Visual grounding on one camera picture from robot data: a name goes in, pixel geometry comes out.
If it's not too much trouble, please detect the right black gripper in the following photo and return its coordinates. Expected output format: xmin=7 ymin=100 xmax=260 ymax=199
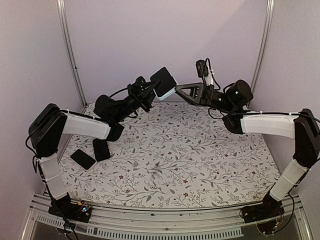
xmin=173 ymin=82 xmax=235 ymax=113

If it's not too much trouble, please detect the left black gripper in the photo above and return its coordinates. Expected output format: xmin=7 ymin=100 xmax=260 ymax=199
xmin=113 ymin=80 xmax=164 ymax=123

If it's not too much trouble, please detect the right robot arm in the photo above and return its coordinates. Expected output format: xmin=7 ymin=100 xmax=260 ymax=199
xmin=175 ymin=79 xmax=320 ymax=218

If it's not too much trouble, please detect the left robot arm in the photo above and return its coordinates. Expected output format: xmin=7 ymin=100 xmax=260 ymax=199
xmin=25 ymin=76 xmax=160 ymax=217

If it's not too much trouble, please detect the black phone middle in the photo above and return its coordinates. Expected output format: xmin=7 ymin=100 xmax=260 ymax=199
xmin=92 ymin=138 xmax=111 ymax=162

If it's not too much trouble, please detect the black phone with white edge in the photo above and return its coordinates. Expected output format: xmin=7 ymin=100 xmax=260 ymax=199
xmin=70 ymin=149 xmax=97 ymax=171

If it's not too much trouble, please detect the floral patterned table mat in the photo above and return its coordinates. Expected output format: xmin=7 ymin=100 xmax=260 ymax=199
xmin=59 ymin=102 xmax=280 ymax=208

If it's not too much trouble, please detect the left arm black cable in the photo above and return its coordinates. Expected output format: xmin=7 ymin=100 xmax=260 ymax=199
xmin=108 ymin=87 xmax=131 ymax=98

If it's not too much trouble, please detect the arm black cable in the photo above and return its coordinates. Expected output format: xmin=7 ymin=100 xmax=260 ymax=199
xmin=204 ymin=57 xmax=303 ymax=117
xmin=108 ymin=87 xmax=131 ymax=98

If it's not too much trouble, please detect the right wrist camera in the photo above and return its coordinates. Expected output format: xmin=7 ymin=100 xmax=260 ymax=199
xmin=195 ymin=59 xmax=214 ymax=86

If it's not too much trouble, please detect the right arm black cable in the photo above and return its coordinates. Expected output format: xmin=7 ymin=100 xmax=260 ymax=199
xmin=204 ymin=57 xmax=303 ymax=117

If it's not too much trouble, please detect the right aluminium frame post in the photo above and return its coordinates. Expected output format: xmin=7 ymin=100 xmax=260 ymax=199
xmin=248 ymin=0 xmax=275 ymax=96

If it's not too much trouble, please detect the aluminium frame post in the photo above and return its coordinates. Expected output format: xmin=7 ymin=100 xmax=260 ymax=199
xmin=248 ymin=0 xmax=275 ymax=96
xmin=56 ymin=0 xmax=88 ymax=108

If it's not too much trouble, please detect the left aluminium frame post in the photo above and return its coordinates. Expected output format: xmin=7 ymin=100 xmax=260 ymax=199
xmin=56 ymin=0 xmax=88 ymax=108

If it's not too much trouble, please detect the front aluminium rail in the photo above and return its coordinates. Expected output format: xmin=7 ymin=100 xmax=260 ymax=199
xmin=20 ymin=194 xmax=316 ymax=240

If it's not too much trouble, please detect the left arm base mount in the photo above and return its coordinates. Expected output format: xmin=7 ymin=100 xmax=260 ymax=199
xmin=48 ymin=201 xmax=92 ymax=223

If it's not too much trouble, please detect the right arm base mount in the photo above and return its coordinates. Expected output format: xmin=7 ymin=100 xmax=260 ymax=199
xmin=239 ymin=203 xmax=285 ymax=235

